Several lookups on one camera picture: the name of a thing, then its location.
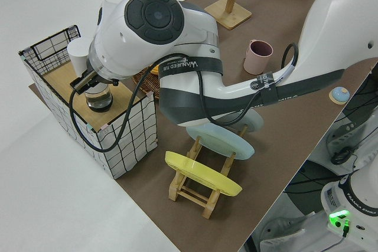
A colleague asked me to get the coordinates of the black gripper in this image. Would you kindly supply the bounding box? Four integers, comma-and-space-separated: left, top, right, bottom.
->
70, 68, 119, 93

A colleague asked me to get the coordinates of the white bottle with glass base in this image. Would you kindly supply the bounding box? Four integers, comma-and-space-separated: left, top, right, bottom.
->
67, 38, 115, 113

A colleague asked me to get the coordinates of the pink mug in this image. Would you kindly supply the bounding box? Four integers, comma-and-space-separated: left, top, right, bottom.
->
243, 39, 273, 75

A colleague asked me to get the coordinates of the brown wicker basket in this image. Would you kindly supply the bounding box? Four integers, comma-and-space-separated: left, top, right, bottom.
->
132, 66, 162, 99

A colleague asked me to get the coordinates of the yellow plate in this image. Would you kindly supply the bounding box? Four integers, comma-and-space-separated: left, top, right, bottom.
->
164, 150, 243, 197

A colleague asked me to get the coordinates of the light blue plate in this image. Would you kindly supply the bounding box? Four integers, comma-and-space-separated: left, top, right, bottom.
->
185, 120, 255, 161

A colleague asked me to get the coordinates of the wooden plate rack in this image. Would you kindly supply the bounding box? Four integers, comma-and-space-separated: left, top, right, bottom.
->
168, 123, 249, 219

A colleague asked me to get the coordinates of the grey plate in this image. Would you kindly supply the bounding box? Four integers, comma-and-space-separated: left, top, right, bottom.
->
218, 110, 265, 133

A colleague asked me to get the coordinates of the brown table mat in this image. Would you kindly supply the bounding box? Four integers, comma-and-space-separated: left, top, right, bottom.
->
28, 0, 378, 252

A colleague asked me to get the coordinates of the white power strip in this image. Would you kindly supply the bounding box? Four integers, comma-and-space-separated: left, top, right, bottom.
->
326, 117, 367, 154

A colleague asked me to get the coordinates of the grid-pattern wire crate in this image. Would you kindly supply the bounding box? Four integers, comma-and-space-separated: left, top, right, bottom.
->
18, 24, 159, 179

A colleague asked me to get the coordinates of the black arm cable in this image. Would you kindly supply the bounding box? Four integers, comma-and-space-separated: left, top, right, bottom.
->
69, 42, 299, 154

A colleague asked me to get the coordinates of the grey robot mounting pedestal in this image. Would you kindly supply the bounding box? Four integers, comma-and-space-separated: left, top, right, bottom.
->
242, 210, 328, 252

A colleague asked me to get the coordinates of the black cable bundle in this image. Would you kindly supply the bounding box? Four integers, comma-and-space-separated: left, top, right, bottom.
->
330, 148, 360, 166

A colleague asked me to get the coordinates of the green-lit plug cable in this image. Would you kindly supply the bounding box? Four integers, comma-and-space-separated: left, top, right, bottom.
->
339, 218, 352, 238

